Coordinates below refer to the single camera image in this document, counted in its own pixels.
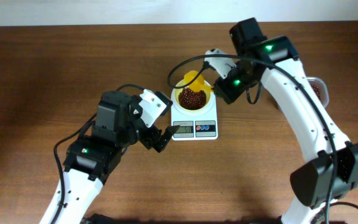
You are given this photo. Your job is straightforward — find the orange plastic scoop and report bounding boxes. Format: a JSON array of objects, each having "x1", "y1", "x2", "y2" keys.
[{"x1": 184, "y1": 70, "x2": 214, "y2": 93}]

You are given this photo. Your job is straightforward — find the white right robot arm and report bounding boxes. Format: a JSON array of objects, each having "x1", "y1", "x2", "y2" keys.
[{"x1": 213, "y1": 18, "x2": 358, "y2": 223}]

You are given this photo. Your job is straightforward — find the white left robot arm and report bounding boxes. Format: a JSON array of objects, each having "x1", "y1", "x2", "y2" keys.
[{"x1": 41, "y1": 89, "x2": 178, "y2": 223}]

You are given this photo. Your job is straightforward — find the white digital kitchen scale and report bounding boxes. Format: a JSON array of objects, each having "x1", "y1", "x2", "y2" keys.
[{"x1": 171, "y1": 89, "x2": 218, "y2": 141}]

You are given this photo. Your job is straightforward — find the yellow plastic bowl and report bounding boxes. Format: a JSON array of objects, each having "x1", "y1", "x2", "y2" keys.
[{"x1": 173, "y1": 88, "x2": 211, "y2": 111}]

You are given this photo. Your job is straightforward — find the adzuki beans in bowl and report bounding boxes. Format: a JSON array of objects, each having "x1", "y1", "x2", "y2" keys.
[{"x1": 178, "y1": 88, "x2": 206, "y2": 110}]

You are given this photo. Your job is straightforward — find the red adzuki beans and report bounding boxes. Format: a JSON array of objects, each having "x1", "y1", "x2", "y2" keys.
[{"x1": 311, "y1": 84, "x2": 321, "y2": 100}]

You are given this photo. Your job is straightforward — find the clear plastic container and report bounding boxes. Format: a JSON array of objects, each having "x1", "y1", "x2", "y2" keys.
[{"x1": 307, "y1": 77, "x2": 329, "y2": 108}]

